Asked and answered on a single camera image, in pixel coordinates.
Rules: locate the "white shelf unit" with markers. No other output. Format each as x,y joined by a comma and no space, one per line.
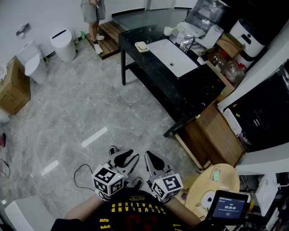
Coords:
266,185

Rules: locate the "wall-mounted holder fixture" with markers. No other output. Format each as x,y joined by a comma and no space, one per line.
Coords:
23,30

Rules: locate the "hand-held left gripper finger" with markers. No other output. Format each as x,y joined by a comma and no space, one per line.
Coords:
132,164
122,158

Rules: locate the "white rectangular sink basin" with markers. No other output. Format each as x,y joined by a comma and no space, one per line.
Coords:
171,54

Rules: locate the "white cup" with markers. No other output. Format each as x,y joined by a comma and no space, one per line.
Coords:
167,31

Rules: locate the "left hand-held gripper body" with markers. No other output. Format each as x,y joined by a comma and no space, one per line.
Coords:
108,180

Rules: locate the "white tape roll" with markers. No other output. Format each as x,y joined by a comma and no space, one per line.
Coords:
208,199

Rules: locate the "white toilet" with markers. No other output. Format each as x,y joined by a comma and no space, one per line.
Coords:
34,63

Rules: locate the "white and black dispenser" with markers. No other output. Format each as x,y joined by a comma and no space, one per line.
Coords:
248,38

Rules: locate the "yellow toothbrush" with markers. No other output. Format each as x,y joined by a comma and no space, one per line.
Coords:
176,28

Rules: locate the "small green bottle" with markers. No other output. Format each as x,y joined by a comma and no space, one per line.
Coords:
83,35

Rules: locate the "white perforated panel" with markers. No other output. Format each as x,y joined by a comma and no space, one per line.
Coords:
232,120

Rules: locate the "beige soap bar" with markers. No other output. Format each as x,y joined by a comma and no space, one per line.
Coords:
142,46

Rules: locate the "person's black printed shirt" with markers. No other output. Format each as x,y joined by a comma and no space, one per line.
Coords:
140,216

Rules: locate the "person's right shoe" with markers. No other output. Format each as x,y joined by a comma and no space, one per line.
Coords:
138,183

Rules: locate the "person's right forearm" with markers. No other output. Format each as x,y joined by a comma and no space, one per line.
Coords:
185,212

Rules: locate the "chrome faucet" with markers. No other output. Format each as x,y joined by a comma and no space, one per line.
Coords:
189,44

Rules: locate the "clear plastic bags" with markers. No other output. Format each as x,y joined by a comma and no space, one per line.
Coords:
232,70

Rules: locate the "round wooden table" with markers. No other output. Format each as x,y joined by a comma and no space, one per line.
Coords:
203,187

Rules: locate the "white trash bin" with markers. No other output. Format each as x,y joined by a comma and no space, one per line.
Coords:
63,46

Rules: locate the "wooden cabinet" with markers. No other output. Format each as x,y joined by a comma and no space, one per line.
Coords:
214,137

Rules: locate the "black cabinet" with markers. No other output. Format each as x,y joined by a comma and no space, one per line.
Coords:
264,117

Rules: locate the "plastic-wrapped grey appliance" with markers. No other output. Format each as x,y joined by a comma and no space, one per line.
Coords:
207,13

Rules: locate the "white rectangular box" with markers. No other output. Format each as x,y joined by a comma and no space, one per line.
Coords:
27,214

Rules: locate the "wooden slatted step platform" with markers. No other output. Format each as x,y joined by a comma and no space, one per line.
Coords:
110,38

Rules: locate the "cream soap dish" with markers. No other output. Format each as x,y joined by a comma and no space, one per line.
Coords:
145,51

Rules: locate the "black marble vanity counter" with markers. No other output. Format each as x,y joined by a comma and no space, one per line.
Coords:
162,74

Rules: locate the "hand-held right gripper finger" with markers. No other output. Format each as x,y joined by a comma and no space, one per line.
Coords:
147,164
158,162

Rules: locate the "large cardboard box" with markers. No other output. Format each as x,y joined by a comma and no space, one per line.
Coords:
13,88

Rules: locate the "small brown cardboard box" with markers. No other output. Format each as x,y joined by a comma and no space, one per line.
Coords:
230,46

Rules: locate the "person's left forearm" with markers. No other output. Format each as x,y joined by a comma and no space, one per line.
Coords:
85,206

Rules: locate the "person's shoe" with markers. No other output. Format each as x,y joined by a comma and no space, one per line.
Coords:
138,183
113,150

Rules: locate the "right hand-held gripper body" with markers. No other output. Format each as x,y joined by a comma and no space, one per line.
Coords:
167,185

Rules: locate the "small green item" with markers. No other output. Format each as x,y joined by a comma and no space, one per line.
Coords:
217,175

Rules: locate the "black tablet with screen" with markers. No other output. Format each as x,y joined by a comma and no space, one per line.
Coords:
229,207

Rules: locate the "person's left shoe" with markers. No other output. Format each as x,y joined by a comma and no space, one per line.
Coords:
113,150

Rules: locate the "white box appliance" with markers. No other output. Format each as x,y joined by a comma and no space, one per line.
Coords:
210,37

